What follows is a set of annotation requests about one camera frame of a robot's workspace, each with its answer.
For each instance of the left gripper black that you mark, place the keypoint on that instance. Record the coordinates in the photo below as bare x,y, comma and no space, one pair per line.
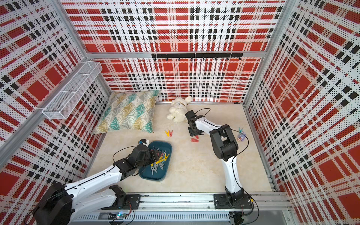
154,156

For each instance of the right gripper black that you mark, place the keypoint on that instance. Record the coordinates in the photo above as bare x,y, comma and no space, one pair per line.
192,133

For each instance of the teal plastic storage box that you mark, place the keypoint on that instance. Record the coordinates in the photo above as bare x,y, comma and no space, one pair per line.
145,172

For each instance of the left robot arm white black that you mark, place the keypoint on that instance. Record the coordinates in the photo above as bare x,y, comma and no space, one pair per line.
63,203

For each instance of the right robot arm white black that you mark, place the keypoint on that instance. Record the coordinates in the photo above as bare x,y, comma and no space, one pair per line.
225,148

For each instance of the white plush toy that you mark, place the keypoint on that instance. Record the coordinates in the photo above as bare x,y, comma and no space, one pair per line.
178,109

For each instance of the purple clothespin far right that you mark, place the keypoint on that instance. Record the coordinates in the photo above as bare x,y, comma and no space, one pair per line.
241,137

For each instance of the patterned cushion teal yellow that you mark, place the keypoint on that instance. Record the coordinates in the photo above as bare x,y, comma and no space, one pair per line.
133,111

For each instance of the green circuit board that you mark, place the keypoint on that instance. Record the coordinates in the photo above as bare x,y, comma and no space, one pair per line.
118,216

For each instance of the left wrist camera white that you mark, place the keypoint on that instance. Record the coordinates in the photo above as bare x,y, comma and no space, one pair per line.
144,142

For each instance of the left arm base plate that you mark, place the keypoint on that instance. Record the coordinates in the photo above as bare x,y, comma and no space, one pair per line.
127,202

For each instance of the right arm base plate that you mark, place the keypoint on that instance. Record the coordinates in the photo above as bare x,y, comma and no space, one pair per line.
223,201

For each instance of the black hook rail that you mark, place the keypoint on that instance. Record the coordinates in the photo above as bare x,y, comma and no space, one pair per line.
196,55

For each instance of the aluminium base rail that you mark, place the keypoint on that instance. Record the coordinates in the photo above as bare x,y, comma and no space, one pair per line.
202,201

